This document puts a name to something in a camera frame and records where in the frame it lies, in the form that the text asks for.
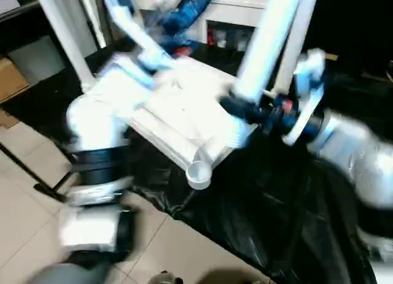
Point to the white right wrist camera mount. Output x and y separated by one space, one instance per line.
310 75

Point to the black folding table frame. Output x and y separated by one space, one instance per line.
37 176

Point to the dark robot torso part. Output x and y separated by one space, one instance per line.
167 278

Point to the white door frame post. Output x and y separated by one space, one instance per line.
92 20

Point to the white cabinet with glass doors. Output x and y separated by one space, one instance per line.
233 8

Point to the grey storage box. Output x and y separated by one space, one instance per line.
37 58

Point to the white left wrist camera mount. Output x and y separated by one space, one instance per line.
135 32

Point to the white plastic table top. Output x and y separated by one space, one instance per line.
184 112

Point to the white plastic table leg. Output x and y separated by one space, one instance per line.
296 41
267 41
66 38

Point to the black glossy mat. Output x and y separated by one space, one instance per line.
261 204

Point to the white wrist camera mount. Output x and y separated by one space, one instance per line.
310 75
135 32

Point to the brown cardboard box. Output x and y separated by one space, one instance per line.
10 80

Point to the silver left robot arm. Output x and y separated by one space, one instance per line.
92 130

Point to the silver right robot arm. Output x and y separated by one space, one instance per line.
353 149

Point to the small tan label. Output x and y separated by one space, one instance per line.
331 56

